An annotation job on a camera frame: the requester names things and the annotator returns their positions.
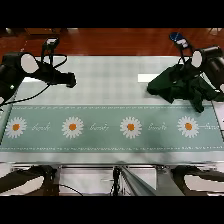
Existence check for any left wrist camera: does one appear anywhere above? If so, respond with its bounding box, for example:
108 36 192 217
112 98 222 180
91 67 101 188
40 36 61 65

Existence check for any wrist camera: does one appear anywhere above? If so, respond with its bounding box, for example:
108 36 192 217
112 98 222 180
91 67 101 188
40 36 61 65
175 37 194 65

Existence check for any black cable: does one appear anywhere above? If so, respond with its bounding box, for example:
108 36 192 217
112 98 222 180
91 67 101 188
0 54 69 108
109 166 123 197

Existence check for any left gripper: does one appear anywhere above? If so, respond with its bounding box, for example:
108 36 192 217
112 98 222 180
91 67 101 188
51 71 78 89

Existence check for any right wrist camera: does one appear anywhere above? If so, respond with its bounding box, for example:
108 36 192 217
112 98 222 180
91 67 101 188
175 37 194 65

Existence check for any dark green garment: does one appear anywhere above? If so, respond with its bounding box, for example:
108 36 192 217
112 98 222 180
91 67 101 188
146 62 217 114

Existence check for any silver frame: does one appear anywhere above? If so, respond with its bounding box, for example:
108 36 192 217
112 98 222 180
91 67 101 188
0 161 224 197

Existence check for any blue round disc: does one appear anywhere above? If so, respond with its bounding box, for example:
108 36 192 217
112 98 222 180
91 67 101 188
168 31 184 43

